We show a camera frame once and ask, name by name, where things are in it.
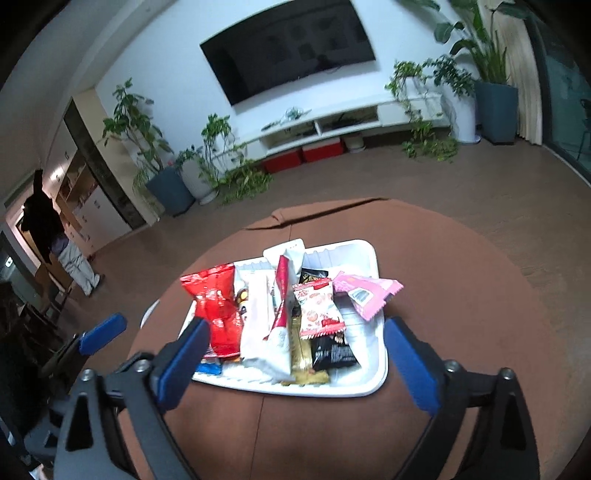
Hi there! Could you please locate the black wall television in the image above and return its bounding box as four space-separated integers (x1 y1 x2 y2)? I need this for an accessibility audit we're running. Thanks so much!
199 0 377 107

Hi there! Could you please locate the black snack packet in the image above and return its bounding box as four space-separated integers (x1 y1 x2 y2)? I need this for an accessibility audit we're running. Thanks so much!
299 267 360 371

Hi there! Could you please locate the beige curtain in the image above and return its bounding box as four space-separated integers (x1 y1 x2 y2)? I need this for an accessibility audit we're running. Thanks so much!
478 0 546 146

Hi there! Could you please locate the white wooden wall cabinet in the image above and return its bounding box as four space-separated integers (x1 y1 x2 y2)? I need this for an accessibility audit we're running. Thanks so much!
46 88 162 259

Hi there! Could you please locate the leafy tree in grey-blue pot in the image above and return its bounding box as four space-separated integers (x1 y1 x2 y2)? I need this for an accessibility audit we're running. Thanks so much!
102 78 197 217

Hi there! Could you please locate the glass sliding door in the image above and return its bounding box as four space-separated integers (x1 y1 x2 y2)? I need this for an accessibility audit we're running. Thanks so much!
526 0 591 181

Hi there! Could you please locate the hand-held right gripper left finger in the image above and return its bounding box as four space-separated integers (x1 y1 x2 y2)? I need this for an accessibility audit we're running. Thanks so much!
53 316 212 480

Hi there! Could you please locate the white rounded object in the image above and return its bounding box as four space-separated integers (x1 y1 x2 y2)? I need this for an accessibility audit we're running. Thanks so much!
140 299 161 329

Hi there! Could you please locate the pink snack packet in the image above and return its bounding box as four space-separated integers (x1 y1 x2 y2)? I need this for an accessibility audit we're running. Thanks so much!
332 272 404 321

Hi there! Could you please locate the gold snack packet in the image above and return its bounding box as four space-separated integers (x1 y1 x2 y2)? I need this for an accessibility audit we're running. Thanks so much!
291 314 331 386

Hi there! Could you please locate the white television console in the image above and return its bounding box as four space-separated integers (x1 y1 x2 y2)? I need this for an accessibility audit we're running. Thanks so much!
235 90 451 162

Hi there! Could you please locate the brown tablecloth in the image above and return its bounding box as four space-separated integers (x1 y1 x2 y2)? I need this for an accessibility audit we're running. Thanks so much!
122 198 571 480

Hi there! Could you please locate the small plant in white pot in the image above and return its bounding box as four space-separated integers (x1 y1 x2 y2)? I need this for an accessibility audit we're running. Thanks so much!
175 145 220 205

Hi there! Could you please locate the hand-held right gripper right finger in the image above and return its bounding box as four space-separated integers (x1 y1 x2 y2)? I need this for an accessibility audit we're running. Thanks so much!
383 316 541 480

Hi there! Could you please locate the blue cracker packet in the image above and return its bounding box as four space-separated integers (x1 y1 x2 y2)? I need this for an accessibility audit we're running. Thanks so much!
196 344 225 376

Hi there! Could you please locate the red storage box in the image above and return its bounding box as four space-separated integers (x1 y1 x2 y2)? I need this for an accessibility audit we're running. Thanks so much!
301 137 345 163
262 150 303 174

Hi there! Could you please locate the bright red snack packet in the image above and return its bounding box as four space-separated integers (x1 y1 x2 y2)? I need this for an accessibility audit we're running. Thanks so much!
179 262 245 360

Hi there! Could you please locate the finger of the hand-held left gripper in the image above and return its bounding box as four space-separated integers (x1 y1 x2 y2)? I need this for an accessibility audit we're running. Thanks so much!
41 313 127 374

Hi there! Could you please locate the bushy plant in tall white pot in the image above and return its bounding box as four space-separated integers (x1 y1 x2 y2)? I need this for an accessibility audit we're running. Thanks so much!
422 55 482 144

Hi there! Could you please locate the tall broad-leaf plant grey-blue pot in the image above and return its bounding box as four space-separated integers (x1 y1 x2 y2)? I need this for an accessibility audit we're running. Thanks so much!
402 0 520 145

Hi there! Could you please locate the trailing plant on white stand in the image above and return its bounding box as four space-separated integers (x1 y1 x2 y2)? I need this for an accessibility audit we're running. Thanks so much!
385 60 460 162

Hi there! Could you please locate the white plastic tray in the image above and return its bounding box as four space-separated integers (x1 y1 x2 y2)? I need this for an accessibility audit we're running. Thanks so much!
178 239 389 398

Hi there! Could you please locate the red white strawberry-print packet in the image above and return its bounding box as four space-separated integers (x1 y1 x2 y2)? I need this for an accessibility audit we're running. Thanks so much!
292 278 347 340

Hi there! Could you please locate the trailing vine plant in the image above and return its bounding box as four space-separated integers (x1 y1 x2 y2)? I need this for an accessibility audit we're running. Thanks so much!
201 113 275 204

